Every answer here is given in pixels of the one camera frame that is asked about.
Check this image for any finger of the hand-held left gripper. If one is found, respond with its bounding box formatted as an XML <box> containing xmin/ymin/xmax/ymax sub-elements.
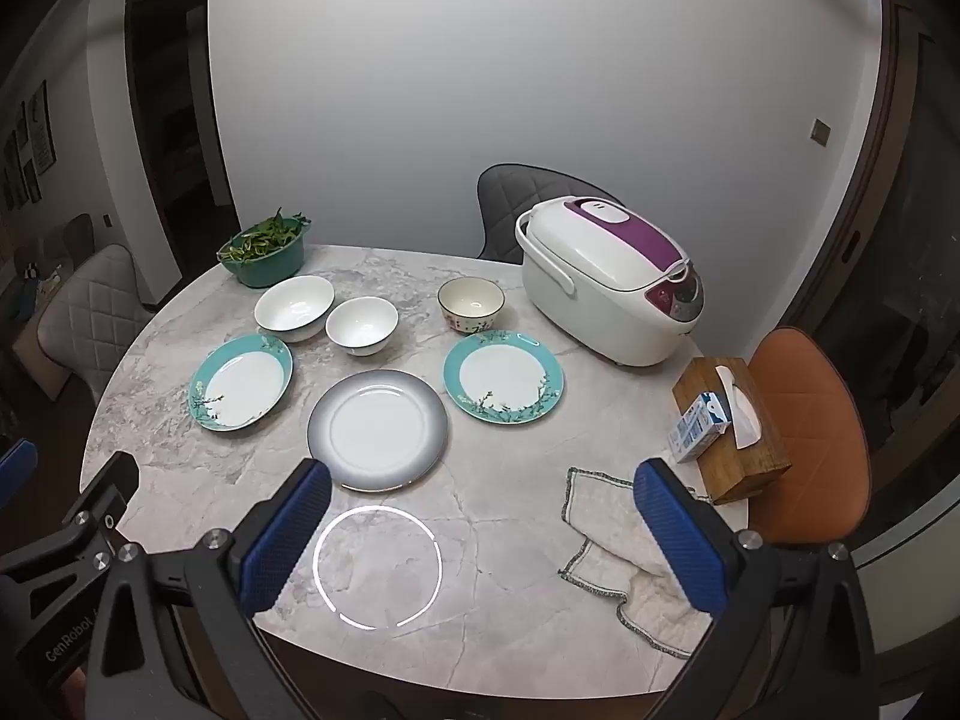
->
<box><xmin>61</xmin><ymin>451</ymin><xmax>141</xmax><ymax>541</ymax></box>
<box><xmin>0</xmin><ymin>439</ymin><xmax>38</xmax><ymax>497</ymax></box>

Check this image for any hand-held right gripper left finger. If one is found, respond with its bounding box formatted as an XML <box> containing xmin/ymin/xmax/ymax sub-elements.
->
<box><xmin>75</xmin><ymin>456</ymin><xmax>335</xmax><ymax>720</ymax></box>

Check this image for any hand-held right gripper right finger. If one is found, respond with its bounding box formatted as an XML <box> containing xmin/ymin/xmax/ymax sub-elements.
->
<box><xmin>632</xmin><ymin>457</ymin><xmax>878</xmax><ymax>720</ymax></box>

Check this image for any grey rimmed white plate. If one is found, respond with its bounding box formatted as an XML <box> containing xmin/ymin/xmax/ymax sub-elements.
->
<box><xmin>306</xmin><ymin>369</ymin><xmax>452</xmax><ymax>494</ymax></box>

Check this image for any teal floral plate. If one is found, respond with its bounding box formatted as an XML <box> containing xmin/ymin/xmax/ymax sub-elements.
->
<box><xmin>442</xmin><ymin>330</ymin><xmax>565</xmax><ymax>425</ymax></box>
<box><xmin>187</xmin><ymin>334</ymin><xmax>295</xmax><ymax>434</ymax></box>

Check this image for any small white bowl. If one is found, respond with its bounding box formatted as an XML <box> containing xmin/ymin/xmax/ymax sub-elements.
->
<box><xmin>325</xmin><ymin>297</ymin><xmax>399</xmax><ymax>357</ymax></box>

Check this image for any large white bowl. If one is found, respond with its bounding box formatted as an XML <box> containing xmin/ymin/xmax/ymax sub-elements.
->
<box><xmin>253</xmin><ymin>275</ymin><xmax>336</xmax><ymax>344</ymax></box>

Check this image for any cream floral bowl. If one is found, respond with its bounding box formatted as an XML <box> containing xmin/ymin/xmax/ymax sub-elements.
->
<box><xmin>437</xmin><ymin>277</ymin><xmax>505</xmax><ymax>336</ymax></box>

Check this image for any white dish cloth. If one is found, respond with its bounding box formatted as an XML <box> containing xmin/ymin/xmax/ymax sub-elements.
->
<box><xmin>559</xmin><ymin>466</ymin><xmax>732</xmax><ymax>659</ymax></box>

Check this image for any wooden tissue box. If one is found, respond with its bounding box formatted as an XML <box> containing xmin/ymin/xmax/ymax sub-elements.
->
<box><xmin>672</xmin><ymin>357</ymin><xmax>792</xmax><ymax>506</ymax></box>

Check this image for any blue white milk carton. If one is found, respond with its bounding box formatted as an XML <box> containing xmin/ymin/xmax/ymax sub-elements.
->
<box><xmin>667</xmin><ymin>392</ymin><xmax>732</xmax><ymax>464</ymax></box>

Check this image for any white tissue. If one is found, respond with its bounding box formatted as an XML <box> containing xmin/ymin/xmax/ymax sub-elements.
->
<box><xmin>714</xmin><ymin>365</ymin><xmax>764</xmax><ymax>449</ymax></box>

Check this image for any orange chair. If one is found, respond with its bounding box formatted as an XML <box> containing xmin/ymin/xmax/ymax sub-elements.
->
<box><xmin>746</xmin><ymin>326</ymin><xmax>872</xmax><ymax>548</ymax></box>

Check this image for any green plastic basin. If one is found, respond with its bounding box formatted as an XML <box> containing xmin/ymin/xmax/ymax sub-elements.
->
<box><xmin>217</xmin><ymin>221</ymin><xmax>312</xmax><ymax>288</ymax></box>

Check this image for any white purple rice cooker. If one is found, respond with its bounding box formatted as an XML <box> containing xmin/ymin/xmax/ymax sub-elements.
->
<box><xmin>514</xmin><ymin>195</ymin><xmax>706</xmax><ymax>368</ymax></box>

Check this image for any dark grey quilted chair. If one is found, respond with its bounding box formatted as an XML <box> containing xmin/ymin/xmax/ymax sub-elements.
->
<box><xmin>476</xmin><ymin>163</ymin><xmax>623</xmax><ymax>265</ymax></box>

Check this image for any dark wooden doorway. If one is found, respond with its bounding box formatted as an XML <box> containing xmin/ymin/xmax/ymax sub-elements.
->
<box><xmin>124</xmin><ymin>0</ymin><xmax>235</xmax><ymax>308</ymax></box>

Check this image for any wall picture frame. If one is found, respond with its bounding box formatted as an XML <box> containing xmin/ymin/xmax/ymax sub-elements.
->
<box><xmin>26</xmin><ymin>81</ymin><xmax>58</xmax><ymax>170</ymax></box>

